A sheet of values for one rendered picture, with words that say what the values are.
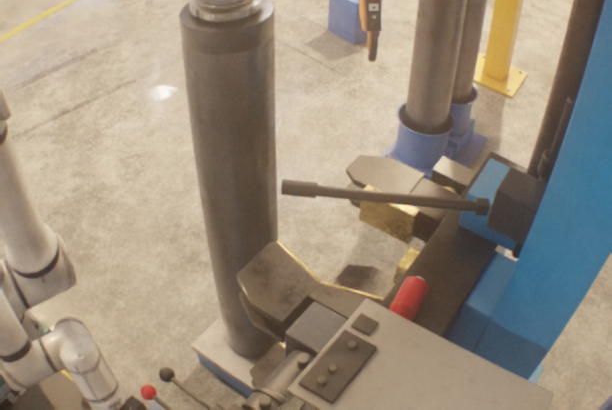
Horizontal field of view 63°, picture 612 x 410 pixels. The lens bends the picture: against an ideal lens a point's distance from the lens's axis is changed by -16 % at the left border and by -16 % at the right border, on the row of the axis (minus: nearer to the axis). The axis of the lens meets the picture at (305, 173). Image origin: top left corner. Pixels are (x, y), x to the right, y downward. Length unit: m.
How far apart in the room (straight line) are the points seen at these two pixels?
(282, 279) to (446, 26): 1.49
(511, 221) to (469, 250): 0.30
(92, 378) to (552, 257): 0.91
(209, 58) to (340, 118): 2.19
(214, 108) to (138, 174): 1.83
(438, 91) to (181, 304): 1.47
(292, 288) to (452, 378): 0.48
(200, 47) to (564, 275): 0.87
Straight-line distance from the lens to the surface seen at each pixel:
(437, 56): 2.55
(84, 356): 1.14
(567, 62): 1.07
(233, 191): 1.48
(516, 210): 1.01
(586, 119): 0.87
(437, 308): 1.20
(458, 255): 1.29
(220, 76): 1.27
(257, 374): 1.71
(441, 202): 1.00
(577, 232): 0.99
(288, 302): 1.27
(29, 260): 1.40
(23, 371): 1.27
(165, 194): 2.98
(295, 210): 2.84
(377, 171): 1.56
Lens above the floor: 2.04
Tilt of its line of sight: 42 degrees down
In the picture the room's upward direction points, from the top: 1 degrees clockwise
